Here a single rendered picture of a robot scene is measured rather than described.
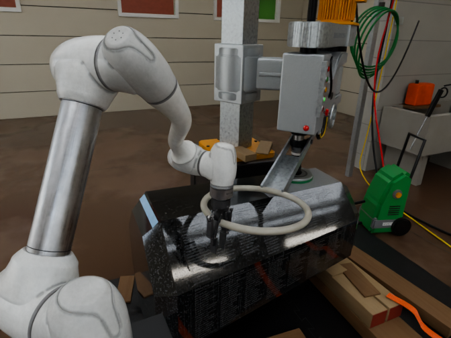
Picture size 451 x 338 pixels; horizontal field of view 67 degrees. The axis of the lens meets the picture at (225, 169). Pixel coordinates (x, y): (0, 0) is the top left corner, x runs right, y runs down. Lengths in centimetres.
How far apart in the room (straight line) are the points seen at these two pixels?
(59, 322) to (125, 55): 56
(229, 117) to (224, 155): 142
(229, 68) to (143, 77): 169
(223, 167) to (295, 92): 81
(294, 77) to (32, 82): 626
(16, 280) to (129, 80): 52
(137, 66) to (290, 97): 122
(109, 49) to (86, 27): 674
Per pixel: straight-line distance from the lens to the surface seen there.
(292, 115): 192
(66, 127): 91
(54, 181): 90
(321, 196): 201
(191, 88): 811
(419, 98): 476
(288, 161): 195
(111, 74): 85
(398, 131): 447
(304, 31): 184
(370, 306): 224
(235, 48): 247
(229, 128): 263
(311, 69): 186
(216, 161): 122
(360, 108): 425
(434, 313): 255
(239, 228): 130
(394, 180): 318
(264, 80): 253
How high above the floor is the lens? 163
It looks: 22 degrees down
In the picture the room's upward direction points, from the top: 1 degrees clockwise
